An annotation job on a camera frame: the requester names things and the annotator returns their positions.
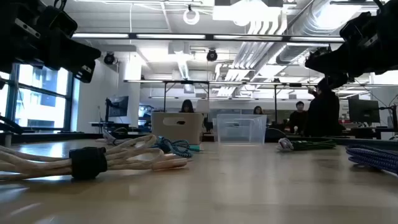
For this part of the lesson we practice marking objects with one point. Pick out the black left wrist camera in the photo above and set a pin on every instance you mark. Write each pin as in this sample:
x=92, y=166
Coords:
x=63, y=23

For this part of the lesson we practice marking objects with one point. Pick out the clear plastic bin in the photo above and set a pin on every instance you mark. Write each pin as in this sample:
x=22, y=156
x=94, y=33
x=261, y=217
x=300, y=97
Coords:
x=241, y=130

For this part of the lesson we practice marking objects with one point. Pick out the person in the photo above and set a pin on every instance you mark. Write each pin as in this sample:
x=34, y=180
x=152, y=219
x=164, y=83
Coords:
x=323, y=112
x=298, y=119
x=258, y=110
x=186, y=107

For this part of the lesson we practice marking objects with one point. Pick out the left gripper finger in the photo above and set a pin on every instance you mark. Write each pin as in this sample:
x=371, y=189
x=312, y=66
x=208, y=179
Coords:
x=73, y=53
x=84, y=73

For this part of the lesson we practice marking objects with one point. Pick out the white lampshade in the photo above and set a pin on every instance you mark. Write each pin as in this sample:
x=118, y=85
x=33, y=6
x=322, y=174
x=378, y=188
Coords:
x=202, y=106

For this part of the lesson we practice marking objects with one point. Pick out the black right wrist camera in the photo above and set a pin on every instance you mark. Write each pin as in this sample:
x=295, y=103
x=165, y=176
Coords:
x=354, y=26

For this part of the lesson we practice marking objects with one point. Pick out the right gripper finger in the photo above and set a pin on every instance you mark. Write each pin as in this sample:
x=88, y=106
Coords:
x=335, y=63
x=337, y=81

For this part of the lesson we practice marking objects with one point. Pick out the dark chair back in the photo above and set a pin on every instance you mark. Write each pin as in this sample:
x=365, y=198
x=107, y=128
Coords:
x=275, y=133

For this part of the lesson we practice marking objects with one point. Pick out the black ceiling spotlight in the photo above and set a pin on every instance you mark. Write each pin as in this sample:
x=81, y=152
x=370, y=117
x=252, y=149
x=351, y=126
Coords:
x=109, y=58
x=212, y=55

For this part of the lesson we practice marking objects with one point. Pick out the white opaque plastic bin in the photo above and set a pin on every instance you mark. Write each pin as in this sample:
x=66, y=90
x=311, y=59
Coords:
x=177, y=133

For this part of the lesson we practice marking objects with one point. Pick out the black computer monitor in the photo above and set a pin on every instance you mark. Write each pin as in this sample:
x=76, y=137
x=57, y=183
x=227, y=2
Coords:
x=119, y=107
x=363, y=110

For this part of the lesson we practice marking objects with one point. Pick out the silver ventilation duct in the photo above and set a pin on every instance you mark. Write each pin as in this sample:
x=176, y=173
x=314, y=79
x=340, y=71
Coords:
x=298, y=49

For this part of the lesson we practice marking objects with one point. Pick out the black ceiling track lights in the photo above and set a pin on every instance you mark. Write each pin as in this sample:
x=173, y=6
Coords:
x=315, y=51

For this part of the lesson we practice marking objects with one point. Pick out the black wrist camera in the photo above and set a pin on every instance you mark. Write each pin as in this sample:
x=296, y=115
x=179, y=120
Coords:
x=63, y=23
x=354, y=26

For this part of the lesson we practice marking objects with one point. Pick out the black metal workstation frame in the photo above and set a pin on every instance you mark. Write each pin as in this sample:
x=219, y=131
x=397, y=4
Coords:
x=186, y=82
x=275, y=105

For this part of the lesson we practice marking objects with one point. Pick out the window with dark frame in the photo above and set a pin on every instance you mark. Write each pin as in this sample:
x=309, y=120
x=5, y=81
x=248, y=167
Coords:
x=40, y=93

